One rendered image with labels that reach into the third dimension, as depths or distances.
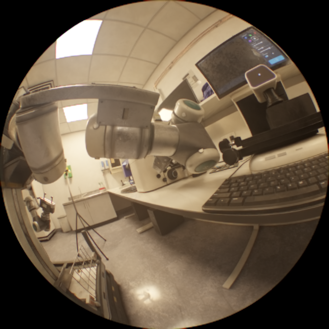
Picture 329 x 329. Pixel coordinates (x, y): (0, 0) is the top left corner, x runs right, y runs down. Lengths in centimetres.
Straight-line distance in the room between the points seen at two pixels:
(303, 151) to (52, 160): 51
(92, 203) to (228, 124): 273
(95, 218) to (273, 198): 272
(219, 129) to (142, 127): 97
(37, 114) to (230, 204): 32
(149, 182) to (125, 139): 44
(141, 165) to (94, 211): 222
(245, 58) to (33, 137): 70
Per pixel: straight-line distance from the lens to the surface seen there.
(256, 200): 16
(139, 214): 221
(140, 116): 16
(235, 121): 104
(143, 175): 58
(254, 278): 94
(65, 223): 328
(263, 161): 30
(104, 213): 268
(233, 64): 60
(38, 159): 23
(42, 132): 21
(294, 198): 16
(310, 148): 32
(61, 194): 345
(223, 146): 31
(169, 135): 19
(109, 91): 15
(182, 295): 92
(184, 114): 27
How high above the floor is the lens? 84
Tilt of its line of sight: 3 degrees up
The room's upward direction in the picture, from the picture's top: 17 degrees counter-clockwise
